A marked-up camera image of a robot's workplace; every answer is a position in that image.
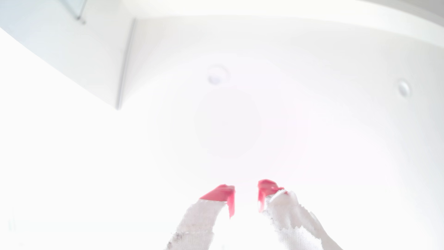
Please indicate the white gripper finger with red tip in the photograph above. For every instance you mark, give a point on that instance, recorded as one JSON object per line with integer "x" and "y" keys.
{"x": 291, "y": 222}
{"x": 197, "y": 225}

